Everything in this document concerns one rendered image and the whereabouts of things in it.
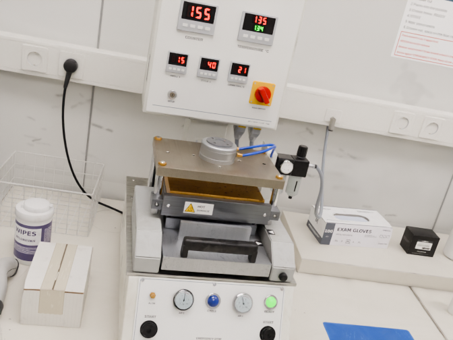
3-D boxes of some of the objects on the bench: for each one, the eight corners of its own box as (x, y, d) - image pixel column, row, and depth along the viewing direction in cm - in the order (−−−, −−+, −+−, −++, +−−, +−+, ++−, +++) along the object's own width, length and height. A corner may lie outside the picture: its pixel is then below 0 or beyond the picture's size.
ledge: (279, 222, 176) (282, 210, 174) (505, 253, 188) (510, 243, 186) (297, 272, 148) (301, 258, 147) (561, 305, 160) (567, 293, 159)
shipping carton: (37, 272, 124) (40, 239, 121) (93, 279, 126) (96, 246, 123) (14, 323, 107) (17, 287, 104) (79, 330, 109) (83, 294, 106)
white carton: (305, 224, 167) (311, 204, 165) (369, 229, 174) (376, 210, 171) (319, 244, 157) (326, 222, 154) (387, 249, 163) (394, 228, 160)
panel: (127, 374, 100) (138, 276, 101) (276, 378, 107) (285, 285, 108) (128, 378, 98) (139, 277, 99) (280, 381, 105) (288, 287, 106)
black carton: (399, 243, 168) (406, 224, 165) (425, 247, 169) (432, 229, 167) (406, 253, 162) (413, 234, 160) (433, 257, 164) (440, 238, 161)
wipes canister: (18, 245, 133) (21, 192, 128) (53, 249, 135) (58, 197, 129) (7, 264, 125) (11, 208, 120) (45, 268, 127) (50, 213, 121)
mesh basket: (12, 189, 160) (15, 150, 156) (100, 202, 164) (104, 163, 159) (-13, 224, 140) (-12, 179, 135) (87, 237, 143) (93, 194, 139)
